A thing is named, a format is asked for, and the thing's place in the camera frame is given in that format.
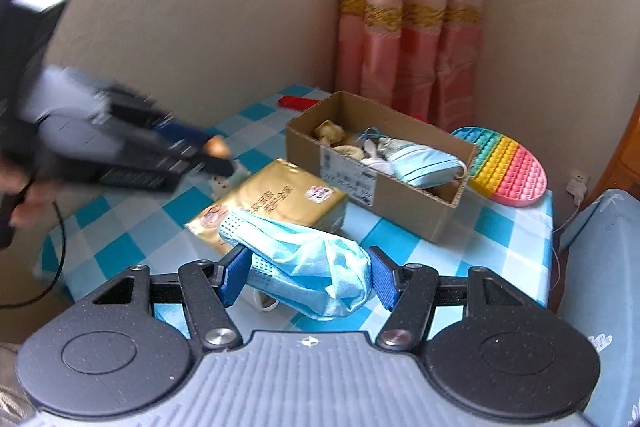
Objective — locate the beige soft item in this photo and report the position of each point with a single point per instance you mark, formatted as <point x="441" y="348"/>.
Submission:
<point x="330" y="132"/>

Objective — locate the cream fluffy scrunchie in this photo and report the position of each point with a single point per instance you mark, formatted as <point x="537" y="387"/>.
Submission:
<point x="350" y="152"/>

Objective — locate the white sachet with blue tassel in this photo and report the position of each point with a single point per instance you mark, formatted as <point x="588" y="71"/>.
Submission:
<point x="375" y="144"/>

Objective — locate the person's left hand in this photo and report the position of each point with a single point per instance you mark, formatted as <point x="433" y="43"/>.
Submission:
<point x="35" y="202"/>

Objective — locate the blue round-headed plush toy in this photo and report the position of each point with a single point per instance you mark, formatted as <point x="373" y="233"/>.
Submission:
<point x="222" y="181"/>

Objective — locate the blue-grey bed sheet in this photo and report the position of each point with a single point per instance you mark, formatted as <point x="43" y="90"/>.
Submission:
<point x="605" y="287"/>

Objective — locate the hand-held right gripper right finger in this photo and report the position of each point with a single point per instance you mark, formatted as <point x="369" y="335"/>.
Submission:
<point x="382" y="277"/>

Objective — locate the gold tissue pack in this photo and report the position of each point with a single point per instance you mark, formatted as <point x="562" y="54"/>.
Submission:
<point x="280" y="197"/>

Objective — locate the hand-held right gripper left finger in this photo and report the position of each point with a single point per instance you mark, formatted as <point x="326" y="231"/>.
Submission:
<point x="235" y="274"/>

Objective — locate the pink curtain with gold band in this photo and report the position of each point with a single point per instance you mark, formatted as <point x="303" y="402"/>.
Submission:
<point x="410" y="32"/>

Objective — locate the blue checkered tablecloth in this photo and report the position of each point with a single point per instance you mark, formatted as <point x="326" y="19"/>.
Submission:
<point x="450" y="247"/>

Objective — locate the wooden headboard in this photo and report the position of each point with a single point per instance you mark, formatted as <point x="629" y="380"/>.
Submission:
<point x="625" y="157"/>

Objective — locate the rainbow pop bubble toy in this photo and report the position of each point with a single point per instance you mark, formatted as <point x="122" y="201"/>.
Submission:
<point x="505" y="162"/>

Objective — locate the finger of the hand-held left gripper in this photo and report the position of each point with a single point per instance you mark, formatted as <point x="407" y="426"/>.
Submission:
<point x="175" y="132"/>
<point x="175" y="172"/>

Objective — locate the cardboard box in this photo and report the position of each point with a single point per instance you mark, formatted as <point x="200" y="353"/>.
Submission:
<point x="425" y="217"/>

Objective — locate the white wall charger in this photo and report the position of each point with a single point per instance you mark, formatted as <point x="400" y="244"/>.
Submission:
<point x="578" y="184"/>

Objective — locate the blue face mask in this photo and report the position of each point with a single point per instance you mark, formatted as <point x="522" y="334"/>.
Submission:
<point x="425" y="164"/>
<point x="310" y="257"/>

